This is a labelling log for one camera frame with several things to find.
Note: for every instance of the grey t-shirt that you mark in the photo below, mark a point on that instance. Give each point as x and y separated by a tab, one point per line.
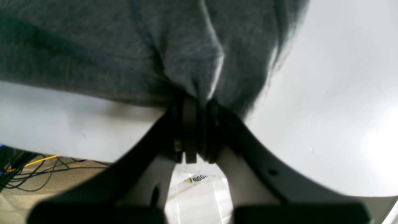
143	52

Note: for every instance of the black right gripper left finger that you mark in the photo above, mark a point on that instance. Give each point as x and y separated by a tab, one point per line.
134	189

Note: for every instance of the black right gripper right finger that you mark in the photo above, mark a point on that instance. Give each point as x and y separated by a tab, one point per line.
264	189

